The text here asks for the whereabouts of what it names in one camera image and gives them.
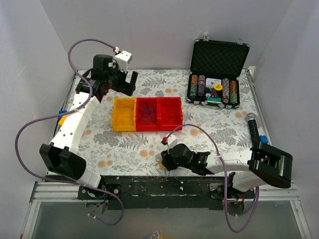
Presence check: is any yellow thin cable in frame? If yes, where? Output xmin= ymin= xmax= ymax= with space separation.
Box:
xmin=116 ymin=102 xmax=134 ymax=126

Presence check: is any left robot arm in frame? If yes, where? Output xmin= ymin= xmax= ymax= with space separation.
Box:
xmin=39 ymin=51 xmax=138 ymax=199

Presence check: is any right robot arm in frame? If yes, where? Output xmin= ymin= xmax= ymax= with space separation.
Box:
xmin=161 ymin=142 xmax=293 ymax=198

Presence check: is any yellow plastic bin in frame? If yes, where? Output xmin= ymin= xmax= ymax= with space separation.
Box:
xmin=112 ymin=98 xmax=137 ymax=132

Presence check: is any red plastic bin middle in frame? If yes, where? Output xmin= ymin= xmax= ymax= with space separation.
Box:
xmin=136 ymin=98 xmax=159 ymax=131

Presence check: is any red plastic bin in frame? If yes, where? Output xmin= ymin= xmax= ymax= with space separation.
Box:
xmin=159 ymin=97 xmax=183 ymax=131
xmin=136 ymin=98 xmax=159 ymax=131

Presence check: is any red plastic bin right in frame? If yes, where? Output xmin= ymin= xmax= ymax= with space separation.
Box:
xmin=159 ymin=97 xmax=183 ymax=131

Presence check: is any floral patterned table mat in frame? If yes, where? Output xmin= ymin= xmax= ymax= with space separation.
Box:
xmin=47 ymin=69 xmax=277 ymax=177

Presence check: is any poker chip stack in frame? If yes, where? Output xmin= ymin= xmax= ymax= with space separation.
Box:
xmin=197 ymin=75 xmax=205 ymax=97
xmin=189 ymin=75 xmax=198 ymax=100
xmin=222 ymin=78 xmax=230 ymax=103
xmin=229 ymin=81 xmax=237 ymax=104

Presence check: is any yellow toy block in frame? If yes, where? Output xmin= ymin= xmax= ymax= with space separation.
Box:
xmin=58 ymin=115 xmax=67 ymax=126

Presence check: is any teal rectangular tag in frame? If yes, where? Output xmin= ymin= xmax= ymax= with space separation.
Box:
xmin=206 ymin=97 xmax=221 ymax=102

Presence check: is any playing card deck box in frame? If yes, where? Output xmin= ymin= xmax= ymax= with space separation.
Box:
xmin=205 ymin=78 xmax=222 ymax=90

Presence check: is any black poker chip case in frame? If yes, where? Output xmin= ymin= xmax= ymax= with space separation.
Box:
xmin=186 ymin=39 xmax=250 ymax=109

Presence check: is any yellow round dealer button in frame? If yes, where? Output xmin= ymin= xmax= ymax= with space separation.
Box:
xmin=214 ymin=83 xmax=223 ymax=91

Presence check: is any black handheld microphone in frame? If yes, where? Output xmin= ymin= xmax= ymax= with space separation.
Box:
xmin=245 ymin=113 xmax=261 ymax=145

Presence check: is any blue toy block right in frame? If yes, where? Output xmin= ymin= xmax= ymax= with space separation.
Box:
xmin=260 ymin=135 xmax=269 ymax=144

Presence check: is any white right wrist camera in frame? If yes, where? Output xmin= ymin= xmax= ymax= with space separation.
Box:
xmin=161 ymin=134 xmax=177 ymax=151

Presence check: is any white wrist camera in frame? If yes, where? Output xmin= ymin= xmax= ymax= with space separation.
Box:
xmin=113 ymin=47 xmax=133 ymax=73
xmin=161 ymin=134 xmax=177 ymax=151

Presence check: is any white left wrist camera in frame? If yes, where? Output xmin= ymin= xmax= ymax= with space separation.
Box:
xmin=113 ymin=47 xmax=133 ymax=73

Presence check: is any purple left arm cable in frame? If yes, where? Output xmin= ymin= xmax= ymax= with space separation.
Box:
xmin=14 ymin=38 xmax=125 ymax=227

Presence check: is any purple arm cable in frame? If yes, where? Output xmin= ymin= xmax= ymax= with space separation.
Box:
xmin=14 ymin=38 xmax=125 ymax=227
xmin=167 ymin=123 xmax=260 ymax=234

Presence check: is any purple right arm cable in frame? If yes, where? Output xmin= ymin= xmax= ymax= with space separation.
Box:
xmin=167 ymin=123 xmax=260 ymax=234

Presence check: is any cable bundle bottom edge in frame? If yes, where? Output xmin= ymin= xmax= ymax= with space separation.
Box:
xmin=142 ymin=229 xmax=168 ymax=239

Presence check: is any aluminium frame rail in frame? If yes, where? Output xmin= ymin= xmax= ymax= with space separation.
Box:
xmin=20 ymin=182 xmax=86 ymax=239

